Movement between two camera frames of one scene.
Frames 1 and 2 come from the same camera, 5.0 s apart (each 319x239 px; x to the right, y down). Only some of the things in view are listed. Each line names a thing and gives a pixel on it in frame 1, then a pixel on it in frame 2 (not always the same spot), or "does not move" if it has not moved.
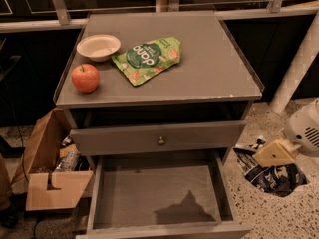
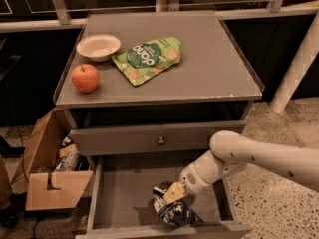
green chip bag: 143,61 does not move
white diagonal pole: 298,69 does not move
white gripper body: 301,129 to 195,176
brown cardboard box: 45,187 does not move
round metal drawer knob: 160,141 does not move
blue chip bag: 279,179 to 178,213
